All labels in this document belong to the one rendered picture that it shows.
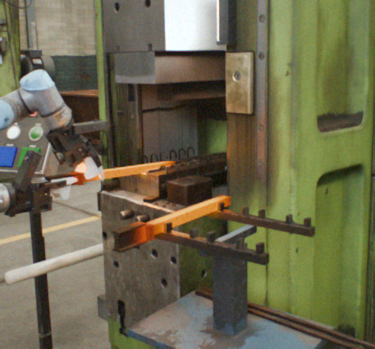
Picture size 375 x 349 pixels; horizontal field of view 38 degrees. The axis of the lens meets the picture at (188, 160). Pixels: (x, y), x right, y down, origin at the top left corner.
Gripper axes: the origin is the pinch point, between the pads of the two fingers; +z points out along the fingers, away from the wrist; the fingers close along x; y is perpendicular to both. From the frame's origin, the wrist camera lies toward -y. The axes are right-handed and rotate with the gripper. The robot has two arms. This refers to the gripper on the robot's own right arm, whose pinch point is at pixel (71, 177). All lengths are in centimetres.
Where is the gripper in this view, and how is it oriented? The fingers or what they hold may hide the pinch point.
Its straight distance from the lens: 156.0
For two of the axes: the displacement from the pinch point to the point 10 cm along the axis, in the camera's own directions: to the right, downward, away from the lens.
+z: 7.2, -1.3, 6.9
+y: 0.2, 9.8, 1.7
